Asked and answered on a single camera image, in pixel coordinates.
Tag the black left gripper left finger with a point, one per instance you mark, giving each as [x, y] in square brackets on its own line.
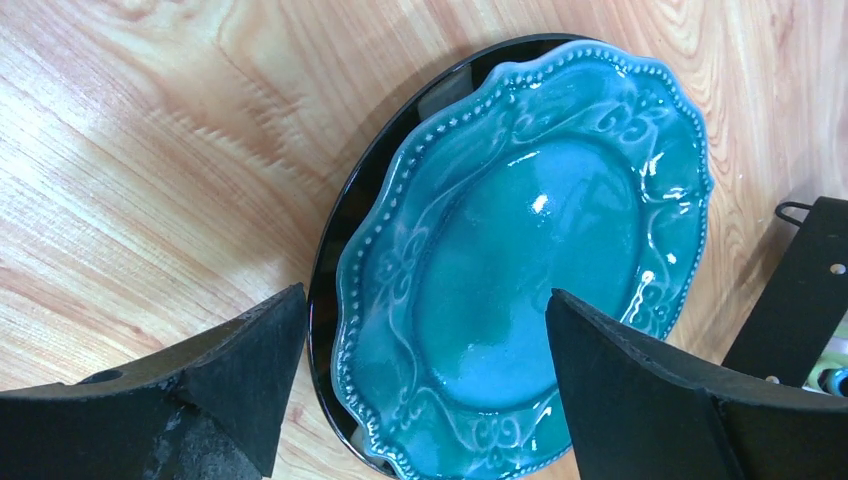
[208, 407]

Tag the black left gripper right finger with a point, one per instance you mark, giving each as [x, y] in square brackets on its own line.
[639, 408]

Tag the black bottom plate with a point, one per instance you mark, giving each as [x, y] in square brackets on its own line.
[448, 84]

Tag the teal scalloped plate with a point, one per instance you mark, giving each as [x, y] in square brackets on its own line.
[583, 169]

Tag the light green mug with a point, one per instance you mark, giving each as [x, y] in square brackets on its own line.
[829, 374]

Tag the black wire dish rack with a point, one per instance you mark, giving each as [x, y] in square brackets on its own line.
[802, 310]

